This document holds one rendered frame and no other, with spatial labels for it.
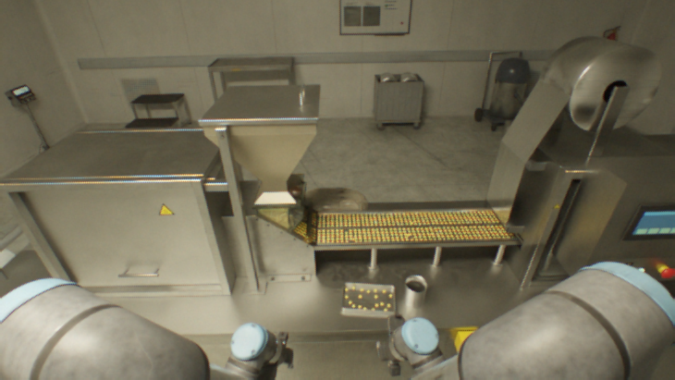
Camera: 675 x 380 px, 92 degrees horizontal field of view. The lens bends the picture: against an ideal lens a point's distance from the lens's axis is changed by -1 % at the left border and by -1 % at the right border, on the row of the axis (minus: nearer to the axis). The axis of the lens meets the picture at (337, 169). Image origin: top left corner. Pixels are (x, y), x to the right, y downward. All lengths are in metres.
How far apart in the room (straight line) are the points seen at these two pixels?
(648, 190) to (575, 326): 0.83
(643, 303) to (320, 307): 1.04
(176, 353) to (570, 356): 0.44
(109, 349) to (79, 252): 1.14
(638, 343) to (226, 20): 4.89
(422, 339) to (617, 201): 0.68
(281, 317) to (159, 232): 0.54
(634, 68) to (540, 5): 4.20
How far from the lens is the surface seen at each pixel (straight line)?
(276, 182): 1.25
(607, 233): 1.30
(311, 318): 1.34
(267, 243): 1.36
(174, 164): 1.26
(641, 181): 1.24
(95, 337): 0.47
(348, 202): 1.55
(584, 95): 1.34
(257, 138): 1.06
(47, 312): 0.53
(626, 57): 1.37
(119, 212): 1.37
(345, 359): 1.47
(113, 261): 1.55
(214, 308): 1.45
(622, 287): 0.54
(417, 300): 1.35
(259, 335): 0.99
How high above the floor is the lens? 1.89
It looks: 30 degrees down
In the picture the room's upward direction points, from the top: 1 degrees counter-clockwise
